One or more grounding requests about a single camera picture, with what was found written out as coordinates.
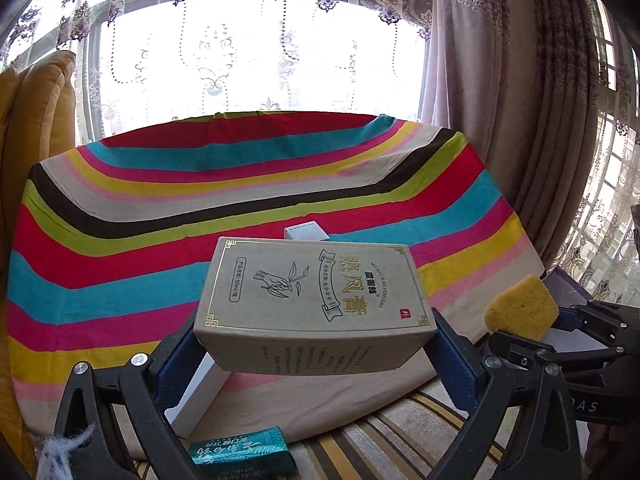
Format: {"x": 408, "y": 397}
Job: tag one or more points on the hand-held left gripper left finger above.
{"x": 172, "y": 360}

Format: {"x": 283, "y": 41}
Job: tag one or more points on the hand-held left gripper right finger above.
{"x": 457, "y": 370}

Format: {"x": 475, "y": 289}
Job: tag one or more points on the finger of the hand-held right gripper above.
{"x": 565, "y": 320}
{"x": 515, "y": 347}

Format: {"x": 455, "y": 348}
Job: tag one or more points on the purple-rimmed white cardboard box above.
{"x": 570, "y": 290}

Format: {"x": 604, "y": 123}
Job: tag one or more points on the yellow sponge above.
{"x": 520, "y": 305}

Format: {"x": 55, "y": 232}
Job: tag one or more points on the beige box with gold print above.
{"x": 310, "y": 310}

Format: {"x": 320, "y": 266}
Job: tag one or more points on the teal wrapped packet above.
{"x": 240, "y": 452}

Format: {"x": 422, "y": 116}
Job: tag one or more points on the beige lace curtain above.
{"x": 615, "y": 210}

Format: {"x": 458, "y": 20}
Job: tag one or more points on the small plain white box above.
{"x": 306, "y": 232}

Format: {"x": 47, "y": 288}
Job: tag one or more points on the colourful striped cloth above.
{"x": 250, "y": 160}

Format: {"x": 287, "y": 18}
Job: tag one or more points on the brown drape curtain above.
{"x": 480, "y": 110}

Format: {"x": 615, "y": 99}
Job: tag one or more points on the yellow cushion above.
{"x": 35, "y": 110}

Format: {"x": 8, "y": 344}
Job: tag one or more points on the sheer purple floral curtain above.
{"x": 250, "y": 60}

